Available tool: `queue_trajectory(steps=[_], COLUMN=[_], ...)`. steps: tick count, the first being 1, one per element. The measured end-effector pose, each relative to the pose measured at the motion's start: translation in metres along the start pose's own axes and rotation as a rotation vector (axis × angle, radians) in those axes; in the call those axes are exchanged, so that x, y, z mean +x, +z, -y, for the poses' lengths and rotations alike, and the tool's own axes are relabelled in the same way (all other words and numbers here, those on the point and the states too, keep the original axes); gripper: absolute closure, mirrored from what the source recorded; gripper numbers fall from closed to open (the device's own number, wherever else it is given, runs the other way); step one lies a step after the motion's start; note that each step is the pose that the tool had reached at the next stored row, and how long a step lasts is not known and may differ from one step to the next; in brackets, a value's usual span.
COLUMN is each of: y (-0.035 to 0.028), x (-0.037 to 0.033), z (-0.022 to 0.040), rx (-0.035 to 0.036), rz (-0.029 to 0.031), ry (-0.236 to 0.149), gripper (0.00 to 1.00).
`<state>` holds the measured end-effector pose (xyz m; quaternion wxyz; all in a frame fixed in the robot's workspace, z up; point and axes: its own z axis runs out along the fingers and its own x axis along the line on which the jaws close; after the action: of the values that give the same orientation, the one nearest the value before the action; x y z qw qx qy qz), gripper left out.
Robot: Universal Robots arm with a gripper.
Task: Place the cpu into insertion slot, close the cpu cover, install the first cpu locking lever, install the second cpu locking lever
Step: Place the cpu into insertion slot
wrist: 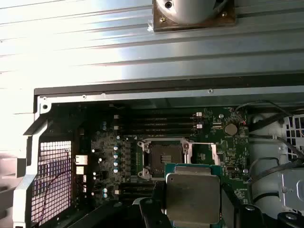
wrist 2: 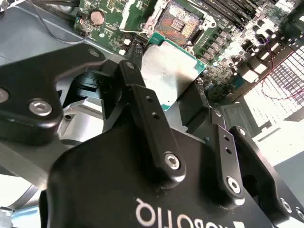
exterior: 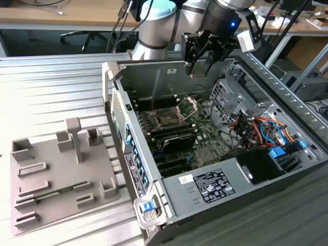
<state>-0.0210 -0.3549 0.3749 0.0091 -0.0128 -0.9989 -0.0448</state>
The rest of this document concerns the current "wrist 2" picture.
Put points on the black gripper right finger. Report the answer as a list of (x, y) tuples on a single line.
[(228, 161)]

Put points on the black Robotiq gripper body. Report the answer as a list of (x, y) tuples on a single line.
[(107, 178)]

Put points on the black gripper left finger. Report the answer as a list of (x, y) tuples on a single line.
[(28, 78)]

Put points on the silver green CPU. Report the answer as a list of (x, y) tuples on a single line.
[(166, 66)]

